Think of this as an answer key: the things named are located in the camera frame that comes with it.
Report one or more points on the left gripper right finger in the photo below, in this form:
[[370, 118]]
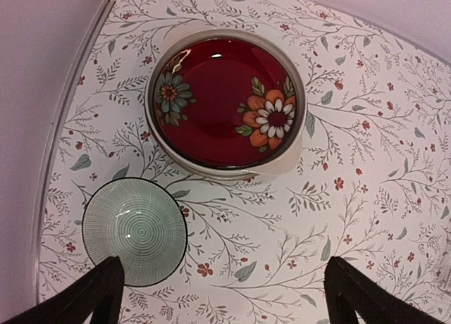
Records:
[[351, 295]]

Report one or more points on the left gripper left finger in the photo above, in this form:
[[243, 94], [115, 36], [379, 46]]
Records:
[[97, 295]]

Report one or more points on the white small bowl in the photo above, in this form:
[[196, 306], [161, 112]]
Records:
[[139, 222]]

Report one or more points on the white cream plate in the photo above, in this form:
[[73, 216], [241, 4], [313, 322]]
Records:
[[299, 91]]

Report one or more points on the dark red patterned plate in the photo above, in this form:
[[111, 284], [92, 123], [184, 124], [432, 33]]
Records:
[[225, 102]]

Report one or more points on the floral tablecloth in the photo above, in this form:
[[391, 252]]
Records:
[[372, 184]]

